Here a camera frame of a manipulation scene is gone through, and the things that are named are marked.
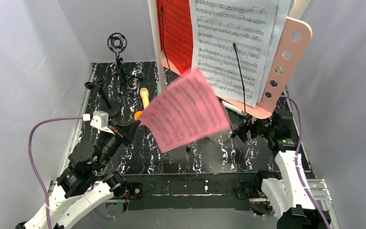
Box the pink sheet music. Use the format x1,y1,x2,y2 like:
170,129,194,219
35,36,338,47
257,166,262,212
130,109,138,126
138,68,230,153

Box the black tripod shock mount stand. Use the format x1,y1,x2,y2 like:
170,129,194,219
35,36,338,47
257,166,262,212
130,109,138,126
107,32,143,97

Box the pink music stand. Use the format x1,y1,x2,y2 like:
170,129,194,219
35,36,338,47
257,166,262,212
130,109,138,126
162,17,312,119

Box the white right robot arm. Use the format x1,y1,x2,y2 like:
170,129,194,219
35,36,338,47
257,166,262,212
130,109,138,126
232,108,331,229

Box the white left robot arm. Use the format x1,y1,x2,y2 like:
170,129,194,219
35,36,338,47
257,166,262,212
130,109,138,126
16,120,141,229

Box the orange tape measure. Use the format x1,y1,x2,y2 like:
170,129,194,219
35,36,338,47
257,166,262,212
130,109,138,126
134,111,142,120

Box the white sheet music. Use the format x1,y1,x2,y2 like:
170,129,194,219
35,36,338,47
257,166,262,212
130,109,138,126
189,0,291,107

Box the red folder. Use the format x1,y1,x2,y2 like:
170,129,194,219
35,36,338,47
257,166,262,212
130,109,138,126
156,0,193,73

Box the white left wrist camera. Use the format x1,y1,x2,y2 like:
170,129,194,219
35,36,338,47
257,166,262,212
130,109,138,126
82,111,110,132

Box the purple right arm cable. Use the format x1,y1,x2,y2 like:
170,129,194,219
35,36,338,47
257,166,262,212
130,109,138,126
281,94,332,229

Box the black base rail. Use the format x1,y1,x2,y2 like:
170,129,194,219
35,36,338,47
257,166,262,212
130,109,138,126
120,170,297,211

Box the white PVC pipe frame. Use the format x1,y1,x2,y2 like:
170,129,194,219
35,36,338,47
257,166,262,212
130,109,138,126
147,0,312,116

